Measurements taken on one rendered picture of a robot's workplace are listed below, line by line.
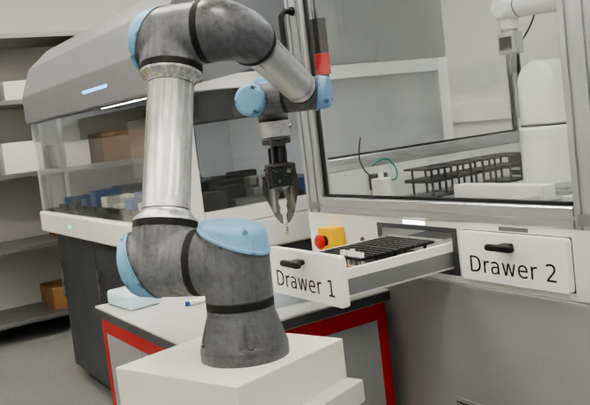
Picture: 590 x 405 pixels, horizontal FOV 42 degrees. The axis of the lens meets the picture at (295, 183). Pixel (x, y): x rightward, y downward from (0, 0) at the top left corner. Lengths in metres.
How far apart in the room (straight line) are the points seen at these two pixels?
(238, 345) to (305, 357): 0.12
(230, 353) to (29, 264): 4.57
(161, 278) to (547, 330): 0.82
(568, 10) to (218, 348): 0.89
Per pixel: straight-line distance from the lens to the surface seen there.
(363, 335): 1.99
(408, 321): 2.00
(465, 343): 1.87
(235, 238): 1.23
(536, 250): 1.63
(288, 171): 1.84
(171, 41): 1.40
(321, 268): 1.65
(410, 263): 1.73
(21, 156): 5.30
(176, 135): 1.36
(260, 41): 1.41
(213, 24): 1.37
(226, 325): 1.26
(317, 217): 2.24
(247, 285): 1.25
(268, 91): 1.75
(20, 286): 5.77
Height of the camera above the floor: 1.22
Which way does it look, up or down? 5 degrees down
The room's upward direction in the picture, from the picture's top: 7 degrees counter-clockwise
